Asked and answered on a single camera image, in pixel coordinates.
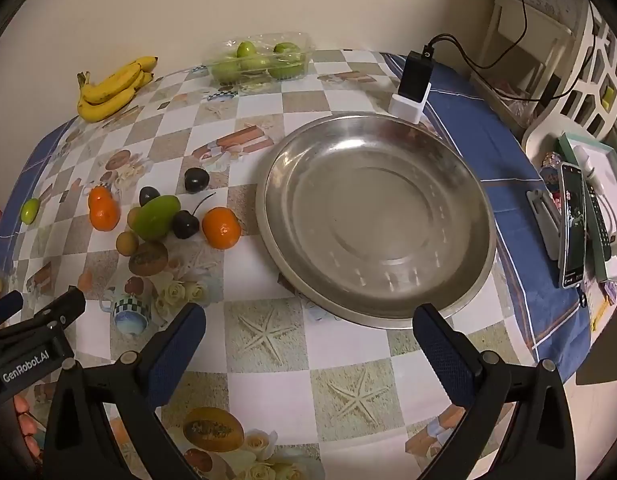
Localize stainless steel basin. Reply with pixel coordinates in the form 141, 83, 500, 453
255, 113, 498, 331

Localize person's left hand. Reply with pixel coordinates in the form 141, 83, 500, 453
13, 392, 48, 471

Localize clear bag pink contents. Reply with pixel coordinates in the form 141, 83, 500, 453
489, 77, 539, 126

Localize clear plastic clamshell container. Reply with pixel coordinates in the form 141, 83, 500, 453
204, 31, 314, 86

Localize yellow printed paper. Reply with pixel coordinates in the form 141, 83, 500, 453
586, 280, 617, 333

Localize green mango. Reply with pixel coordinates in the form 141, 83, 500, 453
133, 195, 182, 241

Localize white lattice plastic chair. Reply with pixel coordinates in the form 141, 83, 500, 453
521, 2, 617, 161

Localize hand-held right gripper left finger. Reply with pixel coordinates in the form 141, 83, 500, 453
41, 302, 209, 480

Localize yellow banana bunch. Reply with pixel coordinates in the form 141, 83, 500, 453
77, 56, 159, 123

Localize black remote control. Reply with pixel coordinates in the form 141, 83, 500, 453
586, 185, 614, 261

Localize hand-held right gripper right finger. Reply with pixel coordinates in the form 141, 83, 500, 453
413, 302, 577, 480

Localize orange mandarin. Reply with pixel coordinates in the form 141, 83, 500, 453
202, 207, 242, 251
88, 186, 114, 211
91, 205, 122, 232

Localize small white bottle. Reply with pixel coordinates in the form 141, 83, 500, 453
573, 145, 602, 191

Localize white box teal edge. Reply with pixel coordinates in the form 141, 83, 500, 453
559, 132, 617, 281

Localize black smartphone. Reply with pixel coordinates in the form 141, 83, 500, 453
559, 162, 589, 290

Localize black cable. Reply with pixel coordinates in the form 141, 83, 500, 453
429, 20, 612, 107
423, 0, 528, 70

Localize black power adapter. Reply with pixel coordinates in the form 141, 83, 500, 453
399, 50, 433, 107

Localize batch of green jujubes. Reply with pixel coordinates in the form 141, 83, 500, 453
211, 41, 306, 83

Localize grey phone stand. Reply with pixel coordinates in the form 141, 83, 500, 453
526, 187, 564, 261

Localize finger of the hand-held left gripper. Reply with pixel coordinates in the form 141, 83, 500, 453
0, 290, 25, 333
33, 285, 86, 331

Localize checkered printed tablecloth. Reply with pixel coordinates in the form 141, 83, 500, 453
0, 49, 617, 480

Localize colourful printed can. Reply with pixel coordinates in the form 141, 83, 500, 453
541, 152, 564, 201

